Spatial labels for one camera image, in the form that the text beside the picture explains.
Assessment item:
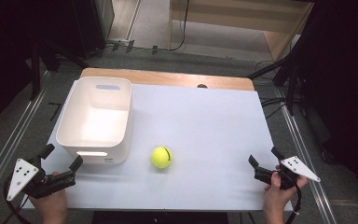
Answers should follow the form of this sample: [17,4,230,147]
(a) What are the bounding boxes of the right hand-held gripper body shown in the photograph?
[254,155,322,191]

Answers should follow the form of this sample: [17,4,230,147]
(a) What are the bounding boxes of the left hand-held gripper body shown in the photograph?
[7,154,76,202]

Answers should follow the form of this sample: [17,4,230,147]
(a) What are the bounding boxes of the white plastic storage bin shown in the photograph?
[55,76,134,165]

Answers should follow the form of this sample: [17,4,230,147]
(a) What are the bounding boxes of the yellow tennis ball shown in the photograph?
[150,146,173,170]

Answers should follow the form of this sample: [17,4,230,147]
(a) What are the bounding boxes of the person's right hand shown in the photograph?
[262,164,309,217]

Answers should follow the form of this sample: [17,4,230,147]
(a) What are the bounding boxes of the person's left hand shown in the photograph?
[28,171,70,218]

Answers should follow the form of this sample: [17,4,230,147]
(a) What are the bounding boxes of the white board on table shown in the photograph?
[21,79,294,213]

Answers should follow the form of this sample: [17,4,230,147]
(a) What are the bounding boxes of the black tripod stand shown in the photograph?
[246,46,310,117]

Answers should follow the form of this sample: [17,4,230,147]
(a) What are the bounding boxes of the black curtain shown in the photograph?
[292,0,358,206]
[0,0,76,135]

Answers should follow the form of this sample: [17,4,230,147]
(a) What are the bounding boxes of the wooden table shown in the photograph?
[79,67,255,92]

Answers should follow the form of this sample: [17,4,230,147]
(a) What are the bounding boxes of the white power strip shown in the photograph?
[106,37,131,45]

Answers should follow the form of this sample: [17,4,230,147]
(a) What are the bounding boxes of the dark cabinet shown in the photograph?
[70,0,116,60]

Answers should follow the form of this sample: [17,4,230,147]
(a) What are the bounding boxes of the metal floor rail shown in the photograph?
[0,70,50,204]
[274,88,337,224]

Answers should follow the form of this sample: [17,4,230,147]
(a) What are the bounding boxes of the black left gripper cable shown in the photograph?
[3,175,32,224]

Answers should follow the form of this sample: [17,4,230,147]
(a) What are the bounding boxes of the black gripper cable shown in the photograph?
[3,175,32,224]
[285,184,303,224]

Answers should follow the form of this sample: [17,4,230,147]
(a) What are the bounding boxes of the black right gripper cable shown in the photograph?
[285,184,303,224]

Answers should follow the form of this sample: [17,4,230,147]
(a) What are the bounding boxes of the black floor cables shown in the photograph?
[254,60,289,119]

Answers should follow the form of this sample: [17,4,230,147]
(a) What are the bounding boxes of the light wooden desk frame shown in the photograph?
[167,0,315,63]

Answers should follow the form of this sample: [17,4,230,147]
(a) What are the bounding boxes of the black hanging cable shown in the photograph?
[168,0,191,52]

